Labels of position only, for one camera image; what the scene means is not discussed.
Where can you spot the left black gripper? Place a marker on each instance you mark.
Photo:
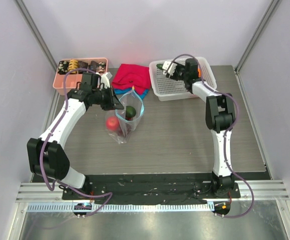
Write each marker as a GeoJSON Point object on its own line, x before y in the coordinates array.
{"type": "Point", "coordinates": [113, 103]}

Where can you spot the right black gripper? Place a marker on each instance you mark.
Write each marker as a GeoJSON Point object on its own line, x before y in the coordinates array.
{"type": "Point", "coordinates": [176, 72]}

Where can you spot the green avocado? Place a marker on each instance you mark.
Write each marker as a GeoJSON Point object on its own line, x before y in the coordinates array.
{"type": "Point", "coordinates": [130, 112]}

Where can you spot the red apple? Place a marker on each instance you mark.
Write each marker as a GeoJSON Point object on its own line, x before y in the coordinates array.
{"type": "Point", "coordinates": [112, 123]}

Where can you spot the clear zip top bag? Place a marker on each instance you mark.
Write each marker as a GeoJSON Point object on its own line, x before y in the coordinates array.
{"type": "Point", "coordinates": [129, 98]}

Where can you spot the purple grape bunch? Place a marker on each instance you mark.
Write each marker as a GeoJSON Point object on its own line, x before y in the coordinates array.
{"type": "Point", "coordinates": [123, 130]}

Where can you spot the green cucumber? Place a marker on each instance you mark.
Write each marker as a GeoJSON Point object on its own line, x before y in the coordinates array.
{"type": "Point", "coordinates": [160, 66]}

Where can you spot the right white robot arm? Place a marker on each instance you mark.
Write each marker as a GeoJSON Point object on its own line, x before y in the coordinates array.
{"type": "Point", "coordinates": [219, 118]}

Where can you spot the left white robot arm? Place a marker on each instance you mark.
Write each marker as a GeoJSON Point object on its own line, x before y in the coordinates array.
{"type": "Point", "coordinates": [46, 154]}

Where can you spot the white plastic basket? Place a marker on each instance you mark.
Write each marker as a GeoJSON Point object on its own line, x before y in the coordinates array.
{"type": "Point", "coordinates": [167, 89]}

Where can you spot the red folded cloth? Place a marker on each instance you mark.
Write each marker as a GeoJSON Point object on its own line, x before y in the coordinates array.
{"type": "Point", "coordinates": [132, 76]}

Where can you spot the floral end roll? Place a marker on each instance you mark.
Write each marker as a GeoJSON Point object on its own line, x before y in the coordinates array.
{"type": "Point", "coordinates": [101, 67]}

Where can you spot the black patterned roll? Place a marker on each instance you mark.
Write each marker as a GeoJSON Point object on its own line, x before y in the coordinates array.
{"type": "Point", "coordinates": [93, 66]}

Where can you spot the pink compartment tray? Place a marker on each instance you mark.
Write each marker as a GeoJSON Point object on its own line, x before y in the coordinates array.
{"type": "Point", "coordinates": [72, 80]}

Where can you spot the dark brown roll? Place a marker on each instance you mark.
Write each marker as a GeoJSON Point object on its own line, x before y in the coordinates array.
{"type": "Point", "coordinates": [82, 65]}

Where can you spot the yellow striped roll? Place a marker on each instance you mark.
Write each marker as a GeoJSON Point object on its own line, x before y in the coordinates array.
{"type": "Point", "coordinates": [73, 66]}

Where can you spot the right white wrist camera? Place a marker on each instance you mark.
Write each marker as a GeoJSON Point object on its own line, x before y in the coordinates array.
{"type": "Point", "coordinates": [169, 68]}

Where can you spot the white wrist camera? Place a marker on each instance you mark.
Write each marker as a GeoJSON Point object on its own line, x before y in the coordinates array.
{"type": "Point", "coordinates": [105, 80]}
{"type": "Point", "coordinates": [169, 68]}

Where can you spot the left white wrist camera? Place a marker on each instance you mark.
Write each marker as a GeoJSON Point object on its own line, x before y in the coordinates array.
{"type": "Point", "coordinates": [105, 80]}

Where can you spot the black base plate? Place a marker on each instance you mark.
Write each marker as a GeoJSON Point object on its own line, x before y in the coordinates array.
{"type": "Point", "coordinates": [165, 177]}

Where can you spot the aluminium frame rail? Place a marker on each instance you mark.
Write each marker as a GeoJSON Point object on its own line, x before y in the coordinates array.
{"type": "Point", "coordinates": [140, 193]}

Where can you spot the white slotted cable duct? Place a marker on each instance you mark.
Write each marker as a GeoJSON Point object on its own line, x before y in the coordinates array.
{"type": "Point", "coordinates": [83, 207]}

